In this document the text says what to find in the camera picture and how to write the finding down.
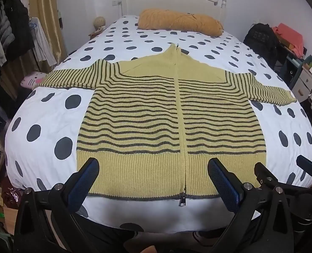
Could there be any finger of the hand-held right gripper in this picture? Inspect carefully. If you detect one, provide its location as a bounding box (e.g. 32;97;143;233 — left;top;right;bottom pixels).
254;163;279;189
296;155;312;176

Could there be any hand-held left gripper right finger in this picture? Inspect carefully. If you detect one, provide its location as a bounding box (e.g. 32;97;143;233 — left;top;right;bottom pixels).
207;158;295;253

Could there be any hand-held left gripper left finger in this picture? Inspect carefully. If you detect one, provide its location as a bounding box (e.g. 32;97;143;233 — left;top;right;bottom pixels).
14;157;101;253

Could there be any yellow striped zip sweater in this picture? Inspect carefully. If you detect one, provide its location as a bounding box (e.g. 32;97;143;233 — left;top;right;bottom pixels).
36;43;298;207

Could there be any white polka-dot bed cover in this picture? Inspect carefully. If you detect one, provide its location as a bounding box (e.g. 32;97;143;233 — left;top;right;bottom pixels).
4;14;312;234

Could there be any teal drawer cabinet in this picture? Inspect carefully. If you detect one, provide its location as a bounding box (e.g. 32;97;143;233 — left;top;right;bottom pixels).
285;53;312;104

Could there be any pink cat plush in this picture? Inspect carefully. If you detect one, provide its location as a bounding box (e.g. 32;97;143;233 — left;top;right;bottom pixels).
20;71;47;89

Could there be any coral cloth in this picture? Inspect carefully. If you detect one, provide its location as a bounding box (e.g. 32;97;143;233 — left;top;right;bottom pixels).
271;23;304;58

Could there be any black backpack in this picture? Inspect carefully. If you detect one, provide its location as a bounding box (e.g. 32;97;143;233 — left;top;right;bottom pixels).
243;23;280;62

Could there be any white striped hanging shirt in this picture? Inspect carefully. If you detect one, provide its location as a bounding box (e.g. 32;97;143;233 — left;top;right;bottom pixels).
29;17;58;68

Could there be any round wicker lamp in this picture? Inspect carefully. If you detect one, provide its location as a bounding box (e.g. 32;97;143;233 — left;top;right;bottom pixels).
93;16;107;30

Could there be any orange pillow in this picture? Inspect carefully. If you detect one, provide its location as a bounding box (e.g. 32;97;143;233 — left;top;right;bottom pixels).
137;9;224;38

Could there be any gold curtain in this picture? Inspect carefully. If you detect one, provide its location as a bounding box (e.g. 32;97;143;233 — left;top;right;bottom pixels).
18;0;67;60

